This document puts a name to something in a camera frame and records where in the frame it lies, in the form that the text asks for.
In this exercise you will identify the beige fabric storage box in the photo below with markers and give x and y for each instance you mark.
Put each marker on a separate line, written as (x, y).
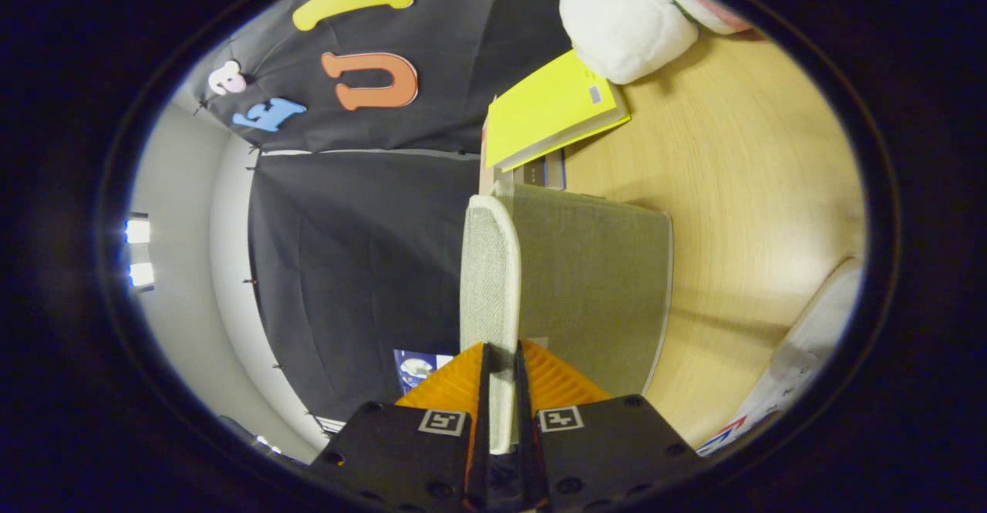
(594, 281)

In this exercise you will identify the white plush toy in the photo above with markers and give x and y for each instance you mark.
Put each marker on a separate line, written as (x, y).
(624, 27)

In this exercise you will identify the yellow book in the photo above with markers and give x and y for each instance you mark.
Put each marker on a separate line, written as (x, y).
(547, 108)

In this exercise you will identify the tan book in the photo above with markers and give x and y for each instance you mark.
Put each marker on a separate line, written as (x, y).
(540, 173)

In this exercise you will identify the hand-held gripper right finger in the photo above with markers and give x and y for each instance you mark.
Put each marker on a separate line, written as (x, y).
(524, 420)

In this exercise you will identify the white canvas shoe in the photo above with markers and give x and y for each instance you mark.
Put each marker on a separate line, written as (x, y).
(810, 343)

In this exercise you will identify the blue printed board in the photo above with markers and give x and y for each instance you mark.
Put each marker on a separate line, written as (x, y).
(420, 368)

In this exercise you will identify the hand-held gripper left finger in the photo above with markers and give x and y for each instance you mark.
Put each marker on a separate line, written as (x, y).
(480, 420)

